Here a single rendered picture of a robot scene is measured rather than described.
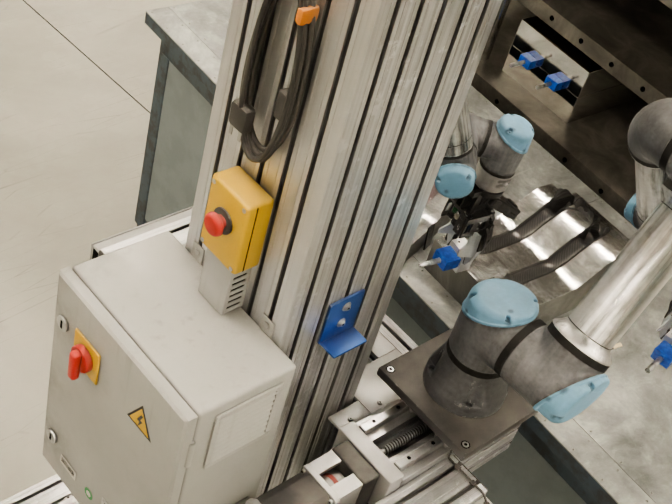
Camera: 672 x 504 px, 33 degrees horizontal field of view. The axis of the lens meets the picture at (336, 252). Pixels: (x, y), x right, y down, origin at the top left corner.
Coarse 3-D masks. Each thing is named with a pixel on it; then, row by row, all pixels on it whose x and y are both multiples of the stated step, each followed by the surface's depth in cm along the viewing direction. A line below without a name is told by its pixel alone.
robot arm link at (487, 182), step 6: (480, 168) 225; (480, 174) 225; (486, 174) 224; (480, 180) 225; (486, 180) 225; (492, 180) 224; (498, 180) 224; (504, 180) 224; (510, 180) 226; (480, 186) 226; (486, 186) 225; (492, 186) 225; (498, 186) 225; (504, 186) 225; (492, 192) 227; (498, 192) 226
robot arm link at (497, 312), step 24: (480, 288) 188; (504, 288) 189; (480, 312) 184; (504, 312) 184; (528, 312) 185; (456, 336) 191; (480, 336) 186; (504, 336) 184; (480, 360) 189; (504, 360) 184
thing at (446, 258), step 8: (456, 240) 244; (464, 240) 245; (440, 248) 243; (448, 248) 243; (456, 248) 243; (440, 256) 241; (448, 256) 241; (456, 256) 242; (424, 264) 239; (432, 264) 240; (440, 264) 242; (448, 264) 241; (456, 264) 243; (456, 272) 245
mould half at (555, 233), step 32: (544, 192) 268; (512, 224) 264; (576, 224) 262; (608, 224) 277; (480, 256) 252; (512, 256) 256; (544, 256) 258; (576, 256) 257; (608, 256) 256; (448, 288) 254; (544, 288) 250; (576, 288) 253; (544, 320) 254
